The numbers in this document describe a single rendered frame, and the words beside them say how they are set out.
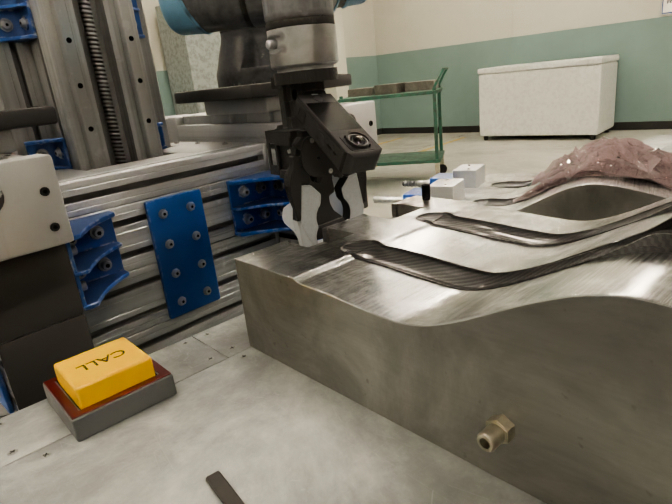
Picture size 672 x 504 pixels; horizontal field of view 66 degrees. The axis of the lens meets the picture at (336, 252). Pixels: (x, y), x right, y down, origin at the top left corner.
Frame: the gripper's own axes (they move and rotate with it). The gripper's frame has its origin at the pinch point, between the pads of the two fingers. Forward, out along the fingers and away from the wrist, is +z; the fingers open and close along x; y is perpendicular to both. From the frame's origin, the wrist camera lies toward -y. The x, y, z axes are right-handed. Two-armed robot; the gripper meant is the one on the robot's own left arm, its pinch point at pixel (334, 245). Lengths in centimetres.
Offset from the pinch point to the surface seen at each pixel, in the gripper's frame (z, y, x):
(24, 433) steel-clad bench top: 4.6, -7.1, 34.8
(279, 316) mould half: -0.3, -13.1, 14.7
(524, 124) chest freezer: 64, 382, -552
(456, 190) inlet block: -2.7, -1.1, -19.7
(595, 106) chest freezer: 46, 301, -573
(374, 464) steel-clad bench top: 4.6, -27.7, 16.6
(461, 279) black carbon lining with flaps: -3.2, -23.9, 4.1
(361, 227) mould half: -4.4, -9.1, 2.4
